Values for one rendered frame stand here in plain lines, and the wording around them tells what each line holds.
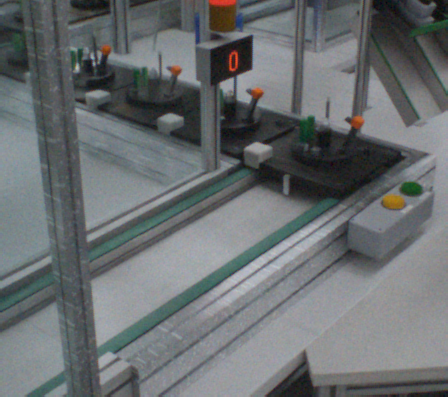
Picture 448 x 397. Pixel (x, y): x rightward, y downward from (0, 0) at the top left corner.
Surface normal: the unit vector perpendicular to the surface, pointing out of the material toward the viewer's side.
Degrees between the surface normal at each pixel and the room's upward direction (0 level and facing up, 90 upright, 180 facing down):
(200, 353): 90
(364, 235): 90
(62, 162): 90
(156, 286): 0
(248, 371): 0
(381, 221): 0
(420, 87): 45
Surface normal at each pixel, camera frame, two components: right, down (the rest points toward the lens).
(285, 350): 0.00, -0.90
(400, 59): 0.45, -0.39
